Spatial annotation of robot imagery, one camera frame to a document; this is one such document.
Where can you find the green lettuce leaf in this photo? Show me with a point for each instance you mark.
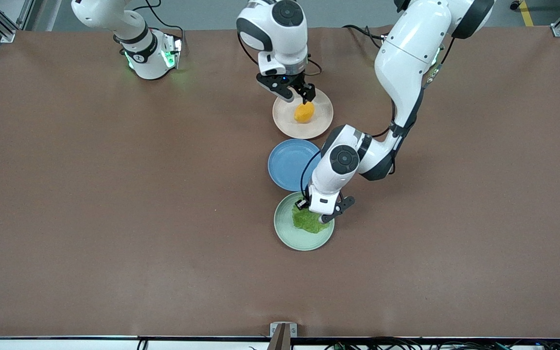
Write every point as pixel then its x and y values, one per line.
pixel 309 223

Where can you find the yellow lemon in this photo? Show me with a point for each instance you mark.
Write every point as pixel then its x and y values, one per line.
pixel 304 113

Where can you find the large table cover sheet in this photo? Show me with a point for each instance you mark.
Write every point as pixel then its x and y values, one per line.
pixel 114 243

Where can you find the pale green round plate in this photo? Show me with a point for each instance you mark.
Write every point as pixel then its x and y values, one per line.
pixel 299 240

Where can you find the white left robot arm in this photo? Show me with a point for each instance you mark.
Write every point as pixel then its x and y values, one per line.
pixel 406 53

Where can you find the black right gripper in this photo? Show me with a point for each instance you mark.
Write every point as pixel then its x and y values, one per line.
pixel 303 87

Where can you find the blue round plate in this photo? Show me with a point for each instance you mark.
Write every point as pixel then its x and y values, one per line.
pixel 285 165

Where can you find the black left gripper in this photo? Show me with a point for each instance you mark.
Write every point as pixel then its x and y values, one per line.
pixel 303 202

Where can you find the beige round plate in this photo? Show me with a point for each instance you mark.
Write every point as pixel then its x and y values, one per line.
pixel 321 119

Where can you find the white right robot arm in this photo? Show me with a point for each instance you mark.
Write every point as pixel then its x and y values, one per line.
pixel 280 34

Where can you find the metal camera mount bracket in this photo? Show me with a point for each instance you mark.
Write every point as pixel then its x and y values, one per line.
pixel 283 333

